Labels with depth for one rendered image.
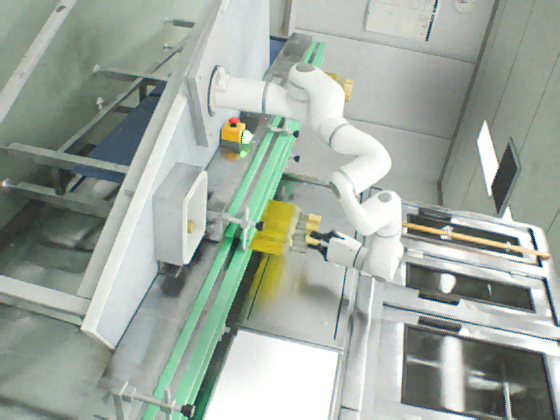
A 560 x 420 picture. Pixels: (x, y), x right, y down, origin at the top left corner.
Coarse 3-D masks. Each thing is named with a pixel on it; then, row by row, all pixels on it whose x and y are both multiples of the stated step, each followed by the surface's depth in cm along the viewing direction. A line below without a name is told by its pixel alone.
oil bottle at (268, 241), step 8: (256, 232) 173; (264, 232) 173; (272, 232) 174; (256, 240) 172; (264, 240) 171; (272, 240) 171; (280, 240) 171; (288, 240) 172; (256, 248) 174; (264, 248) 173; (272, 248) 172; (280, 248) 171; (288, 248) 171
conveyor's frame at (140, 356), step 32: (288, 64) 260; (256, 128) 203; (224, 160) 182; (224, 192) 167; (192, 256) 156; (160, 288) 144; (192, 288) 146; (160, 320) 135; (128, 352) 126; (160, 352) 127; (96, 384) 118; (128, 384) 119; (96, 416) 111; (128, 416) 112
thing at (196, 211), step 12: (204, 180) 146; (192, 192) 135; (204, 192) 148; (192, 204) 151; (204, 204) 151; (192, 216) 154; (204, 216) 154; (204, 228) 156; (192, 240) 152; (192, 252) 148
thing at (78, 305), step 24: (72, 0) 170; (216, 0) 169; (48, 24) 164; (192, 48) 158; (24, 72) 154; (0, 96) 149; (168, 96) 149; (0, 120) 148; (144, 144) 141; (144, 168) 138; (120, 192) 134; (120, 216) 131; (96, 264) 125; (0, 288) 121; (24, 288) 121; (72, 312) 119
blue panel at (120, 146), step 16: (272, 48) 282; (144, 112) 209; (128, 128) 197; (144, 128) 198; (112, 144) 187; (128, 144) 188; (112, 160) 179; (128, 160) 180; (96, 176) 170; (112, 176) 171
